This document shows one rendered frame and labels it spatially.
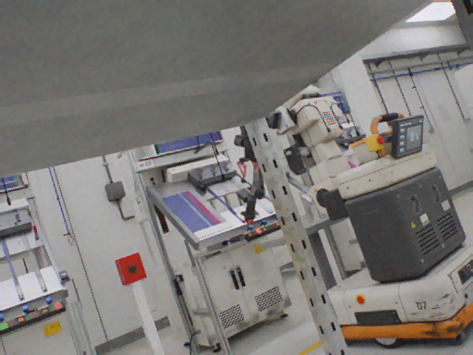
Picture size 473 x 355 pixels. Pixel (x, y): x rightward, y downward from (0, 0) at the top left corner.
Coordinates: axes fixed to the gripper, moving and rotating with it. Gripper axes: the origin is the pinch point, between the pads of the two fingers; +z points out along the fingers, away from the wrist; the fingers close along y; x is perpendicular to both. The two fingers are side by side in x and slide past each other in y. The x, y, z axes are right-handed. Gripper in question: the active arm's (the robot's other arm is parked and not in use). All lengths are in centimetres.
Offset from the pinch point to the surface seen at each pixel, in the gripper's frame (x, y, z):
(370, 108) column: -173, -324, 33
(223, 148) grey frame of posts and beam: -79, -30, -10
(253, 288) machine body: 6, -8, 54
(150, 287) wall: -121, 13, 159
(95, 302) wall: -124, 68, 157
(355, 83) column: -199, -312, 6
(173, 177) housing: -68, 18, -1
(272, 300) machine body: 15, -20, 64
